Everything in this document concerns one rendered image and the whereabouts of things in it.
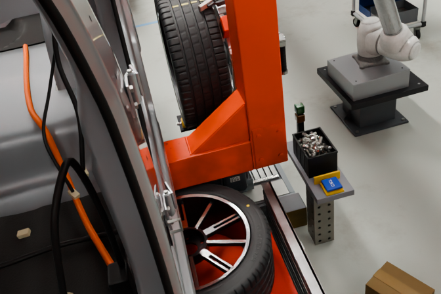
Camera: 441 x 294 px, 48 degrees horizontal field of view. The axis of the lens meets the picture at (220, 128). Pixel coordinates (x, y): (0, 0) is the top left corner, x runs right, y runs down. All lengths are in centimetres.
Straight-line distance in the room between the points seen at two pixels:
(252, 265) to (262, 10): 92
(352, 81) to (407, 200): 74
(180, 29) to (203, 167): 60
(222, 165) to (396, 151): 133
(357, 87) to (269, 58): 114
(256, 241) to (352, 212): 92
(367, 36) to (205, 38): 120
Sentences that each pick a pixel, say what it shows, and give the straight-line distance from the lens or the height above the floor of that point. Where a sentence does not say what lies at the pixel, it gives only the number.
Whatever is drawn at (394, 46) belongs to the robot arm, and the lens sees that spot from 290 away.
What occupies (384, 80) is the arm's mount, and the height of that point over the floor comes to 39.
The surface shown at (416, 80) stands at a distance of 323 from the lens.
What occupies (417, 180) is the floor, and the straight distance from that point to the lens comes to 294.
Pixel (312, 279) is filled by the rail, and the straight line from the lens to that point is 195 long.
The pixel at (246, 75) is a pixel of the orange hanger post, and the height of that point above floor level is 100.
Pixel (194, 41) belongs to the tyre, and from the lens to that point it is 213.
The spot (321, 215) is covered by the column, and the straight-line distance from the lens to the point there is 242.
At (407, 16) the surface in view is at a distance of 427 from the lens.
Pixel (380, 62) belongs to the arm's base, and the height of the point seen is 44.
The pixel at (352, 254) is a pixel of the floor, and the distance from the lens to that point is 253.
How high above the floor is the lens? 195
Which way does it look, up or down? 35 degrees down
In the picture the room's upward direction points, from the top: 10 degrees counter-clockwise
